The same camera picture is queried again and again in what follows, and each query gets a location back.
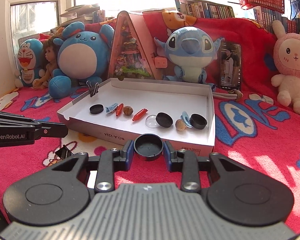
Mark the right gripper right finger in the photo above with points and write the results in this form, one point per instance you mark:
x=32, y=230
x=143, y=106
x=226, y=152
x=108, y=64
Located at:
x=184, y=161

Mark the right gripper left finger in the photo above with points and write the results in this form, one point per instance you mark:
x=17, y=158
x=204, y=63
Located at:
x=112, y=161

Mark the black round lid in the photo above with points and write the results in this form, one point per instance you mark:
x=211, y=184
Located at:
x=148, y=147

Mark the red cone-shaped piece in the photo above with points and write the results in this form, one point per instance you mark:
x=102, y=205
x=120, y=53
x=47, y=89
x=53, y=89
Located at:
x=119, y=109

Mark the long red cone piece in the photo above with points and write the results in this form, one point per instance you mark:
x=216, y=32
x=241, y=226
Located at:
x=140, y=114

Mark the tan walnut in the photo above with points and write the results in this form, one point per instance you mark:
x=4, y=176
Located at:
x=180, y=125

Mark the black round cap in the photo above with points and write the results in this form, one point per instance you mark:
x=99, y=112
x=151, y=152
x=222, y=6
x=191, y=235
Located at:
x=198, y=121

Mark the light blue hair clip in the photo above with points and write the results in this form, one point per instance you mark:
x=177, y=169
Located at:
x=186, y=119

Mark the black round puck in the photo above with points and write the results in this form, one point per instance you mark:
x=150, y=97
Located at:
x=164, y=120

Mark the white cardboard tray box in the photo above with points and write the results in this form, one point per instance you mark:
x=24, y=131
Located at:
x=157, y=96

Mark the brown walnut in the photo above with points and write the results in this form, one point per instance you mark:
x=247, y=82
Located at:
x=128, y=110

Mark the small binder clip on blanket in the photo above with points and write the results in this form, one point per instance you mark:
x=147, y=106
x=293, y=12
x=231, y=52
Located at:
x=63, y=152

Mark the clear glass dome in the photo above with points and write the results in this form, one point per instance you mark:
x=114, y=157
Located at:
x=151, y=121

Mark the flat black disc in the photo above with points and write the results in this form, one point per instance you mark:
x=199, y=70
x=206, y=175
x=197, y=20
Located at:
x=96, y=109

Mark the black binder clip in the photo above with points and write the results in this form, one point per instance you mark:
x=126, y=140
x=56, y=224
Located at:
x=93, y=88

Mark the Doraemon plush toy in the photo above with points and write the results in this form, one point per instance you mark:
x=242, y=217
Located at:
x=29, y=63

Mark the brown-haired doll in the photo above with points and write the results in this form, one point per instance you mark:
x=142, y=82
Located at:
x=50, y=52

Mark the pink triangular diorama house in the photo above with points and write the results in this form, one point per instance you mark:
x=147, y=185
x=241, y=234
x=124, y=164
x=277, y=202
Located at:
x=133, y=51

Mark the blue round mouse plush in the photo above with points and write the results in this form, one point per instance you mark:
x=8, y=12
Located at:
x=83, y=56

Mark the blue Stitch plush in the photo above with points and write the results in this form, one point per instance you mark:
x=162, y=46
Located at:
x=191, y=50

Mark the black smartphone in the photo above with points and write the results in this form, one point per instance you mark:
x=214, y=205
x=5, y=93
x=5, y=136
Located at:
x=231, y=65

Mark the stack of books left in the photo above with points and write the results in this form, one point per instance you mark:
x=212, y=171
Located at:
x=83, y=13

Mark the pink bunny plush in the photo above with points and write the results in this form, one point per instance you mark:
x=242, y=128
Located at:
x=287, y=62

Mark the row of books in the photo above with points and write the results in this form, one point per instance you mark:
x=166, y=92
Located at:
x=204, y=9

